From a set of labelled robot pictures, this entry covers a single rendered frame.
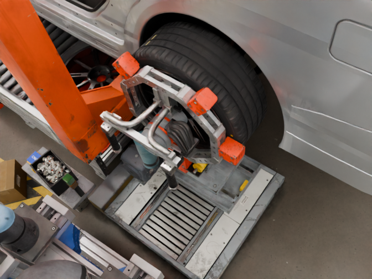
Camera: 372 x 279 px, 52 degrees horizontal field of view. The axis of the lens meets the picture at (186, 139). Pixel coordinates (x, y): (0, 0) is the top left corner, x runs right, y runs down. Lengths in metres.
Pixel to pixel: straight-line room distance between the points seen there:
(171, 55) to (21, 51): 0.55
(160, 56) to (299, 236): 1.40
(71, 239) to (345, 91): 1.26
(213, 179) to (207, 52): 0.95
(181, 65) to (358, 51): 0.65
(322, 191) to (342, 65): 1.41
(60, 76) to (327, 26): 1.04
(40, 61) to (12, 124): 1.66
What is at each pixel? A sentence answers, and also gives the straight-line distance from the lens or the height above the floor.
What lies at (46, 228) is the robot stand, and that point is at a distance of 1.71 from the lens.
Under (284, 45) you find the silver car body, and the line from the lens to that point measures 1.31.
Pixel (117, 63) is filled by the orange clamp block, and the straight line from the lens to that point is 1.65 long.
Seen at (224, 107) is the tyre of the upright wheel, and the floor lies 1.06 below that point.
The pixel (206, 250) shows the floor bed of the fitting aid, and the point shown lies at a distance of 2.29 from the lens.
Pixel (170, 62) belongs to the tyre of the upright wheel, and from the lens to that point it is 1.53.
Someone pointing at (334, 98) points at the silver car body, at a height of 1.23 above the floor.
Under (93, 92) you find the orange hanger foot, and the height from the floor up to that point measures 0.78.
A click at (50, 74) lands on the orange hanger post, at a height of 1.18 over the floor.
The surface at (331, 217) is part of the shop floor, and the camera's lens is 2.51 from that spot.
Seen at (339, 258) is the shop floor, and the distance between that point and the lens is 2.44.
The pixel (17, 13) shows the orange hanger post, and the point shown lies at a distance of 1.46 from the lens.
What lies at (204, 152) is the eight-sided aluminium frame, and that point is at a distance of 1.85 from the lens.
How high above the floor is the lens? 2.29
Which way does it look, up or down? 58 degrees down
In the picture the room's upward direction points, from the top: 11 degrees counter-clockwise
